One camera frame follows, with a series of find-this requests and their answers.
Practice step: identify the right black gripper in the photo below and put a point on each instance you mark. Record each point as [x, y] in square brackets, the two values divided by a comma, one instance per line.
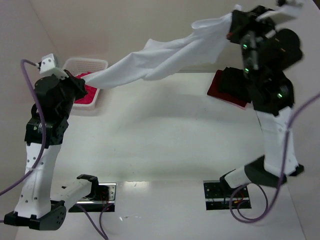
[236, 23]

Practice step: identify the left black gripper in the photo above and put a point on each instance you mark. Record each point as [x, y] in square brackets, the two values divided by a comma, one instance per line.
[77, 85]

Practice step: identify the white t shirt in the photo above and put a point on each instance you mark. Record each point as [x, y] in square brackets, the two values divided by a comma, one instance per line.
[158, 60]

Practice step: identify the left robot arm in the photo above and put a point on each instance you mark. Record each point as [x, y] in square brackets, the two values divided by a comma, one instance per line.
[37, 209]

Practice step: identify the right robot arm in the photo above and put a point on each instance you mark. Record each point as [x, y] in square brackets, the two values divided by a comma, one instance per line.
[264, 60]

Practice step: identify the pink t shirt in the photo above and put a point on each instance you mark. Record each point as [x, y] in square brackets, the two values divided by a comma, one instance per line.
[89, 97]

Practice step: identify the white plastic basket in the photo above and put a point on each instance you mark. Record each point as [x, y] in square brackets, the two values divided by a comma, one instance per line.
[80, 67]

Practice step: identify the black folded t shirt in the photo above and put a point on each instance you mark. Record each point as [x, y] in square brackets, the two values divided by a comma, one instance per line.
[234, 83]

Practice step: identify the dark red folded t shirt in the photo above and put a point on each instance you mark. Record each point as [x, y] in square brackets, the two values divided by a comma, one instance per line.
[214, 92]

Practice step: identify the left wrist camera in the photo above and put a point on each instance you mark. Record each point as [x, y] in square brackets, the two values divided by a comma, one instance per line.
[49, 66]

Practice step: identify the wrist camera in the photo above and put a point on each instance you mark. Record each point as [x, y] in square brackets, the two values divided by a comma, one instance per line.
[49, 66]
[288, 11]

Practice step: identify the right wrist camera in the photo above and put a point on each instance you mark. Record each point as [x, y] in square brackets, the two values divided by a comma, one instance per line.
[288, 11]

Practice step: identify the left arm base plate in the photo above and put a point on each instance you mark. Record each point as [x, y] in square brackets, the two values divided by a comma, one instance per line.
[105, 198]

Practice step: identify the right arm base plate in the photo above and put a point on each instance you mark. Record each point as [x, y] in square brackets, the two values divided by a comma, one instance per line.
[218, 199]

